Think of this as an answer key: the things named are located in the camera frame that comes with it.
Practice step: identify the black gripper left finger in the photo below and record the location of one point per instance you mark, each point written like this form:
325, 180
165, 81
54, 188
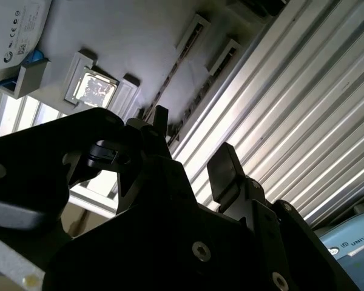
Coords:
33, 157

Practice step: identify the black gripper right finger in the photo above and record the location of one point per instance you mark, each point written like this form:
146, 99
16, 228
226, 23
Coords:
227, 172

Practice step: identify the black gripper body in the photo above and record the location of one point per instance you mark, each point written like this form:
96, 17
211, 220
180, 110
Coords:
124, 260

